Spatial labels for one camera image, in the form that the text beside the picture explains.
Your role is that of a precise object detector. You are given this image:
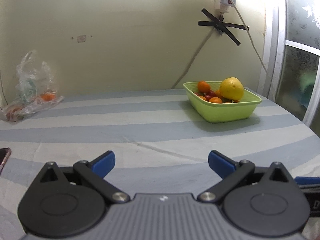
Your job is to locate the orange mandarin with stem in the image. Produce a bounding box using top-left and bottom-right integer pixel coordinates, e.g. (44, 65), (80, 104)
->
(197, 81), (211, 94)

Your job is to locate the frosted glass sliding door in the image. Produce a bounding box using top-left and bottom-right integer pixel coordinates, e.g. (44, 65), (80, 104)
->
(258, 0), (319, 134)

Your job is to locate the pink smartphone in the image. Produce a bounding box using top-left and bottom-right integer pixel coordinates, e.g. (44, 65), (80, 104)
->
(0, 147), (11, 174)

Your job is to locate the orange fruit in bag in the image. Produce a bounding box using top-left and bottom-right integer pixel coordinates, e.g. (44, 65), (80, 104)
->
(40, 93), (56, 101)

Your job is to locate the clear plastic bag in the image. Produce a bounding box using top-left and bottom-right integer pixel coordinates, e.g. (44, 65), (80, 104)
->
(2, 50), (64, 122)

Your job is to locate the green plastic basket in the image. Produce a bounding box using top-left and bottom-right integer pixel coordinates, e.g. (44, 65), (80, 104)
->
(183, 81), (262, 123)

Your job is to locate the striped blue bed sheet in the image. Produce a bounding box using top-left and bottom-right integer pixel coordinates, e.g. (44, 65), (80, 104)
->
(1, 89), (319, 239)

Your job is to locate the large yellow grapefruit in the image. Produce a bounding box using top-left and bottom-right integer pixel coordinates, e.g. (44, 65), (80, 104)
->
(219, 77), (244, 101)

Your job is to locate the black tape cross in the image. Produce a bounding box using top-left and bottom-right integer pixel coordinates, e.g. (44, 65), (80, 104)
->
(198, 8), (250, 46)

